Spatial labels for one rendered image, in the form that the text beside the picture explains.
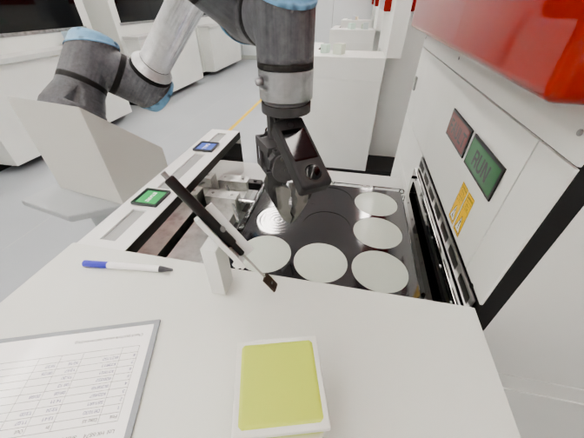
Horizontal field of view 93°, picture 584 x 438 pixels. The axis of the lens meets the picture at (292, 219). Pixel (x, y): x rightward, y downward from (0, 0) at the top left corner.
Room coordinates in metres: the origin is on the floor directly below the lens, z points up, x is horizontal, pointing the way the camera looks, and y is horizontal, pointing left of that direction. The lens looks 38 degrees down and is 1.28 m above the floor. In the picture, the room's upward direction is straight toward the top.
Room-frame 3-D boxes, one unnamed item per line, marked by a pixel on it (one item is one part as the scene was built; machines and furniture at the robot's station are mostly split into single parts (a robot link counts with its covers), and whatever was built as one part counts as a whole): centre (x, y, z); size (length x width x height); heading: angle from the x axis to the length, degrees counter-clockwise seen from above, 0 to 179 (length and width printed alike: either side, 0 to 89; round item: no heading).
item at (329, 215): (0.46, -0.08, 0.90); 0.34 x 0.34 x 0.01; 78
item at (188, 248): (0.50, 0.19, 0.87); 0.36 x 0.08 x 0.03; 168
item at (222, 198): (0.58, 0.17, 0.89); 0.08 x 0.03 x 0.03; 78
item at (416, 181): (0.44, -0.28, 0.89); 0.44 x 0.02 x 0.10; 168
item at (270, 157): (0.42, 0.01, 1.11); 0.09 x 0.08 x 0.12; 24
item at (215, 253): (0.25, 0.08, 1.03); 0.06 x 0.04 x 0.13; 78
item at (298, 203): (0.43, 0.00, 1.00); 0.06 x 0.03 x 0.09; 24
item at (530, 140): (0.61, -0.33, 1.02); 0.81 x 0.03 x 0.40; 168
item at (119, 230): (0.60, 0.27, 0.89); 0.55 x 0.09 x 0.14; 168
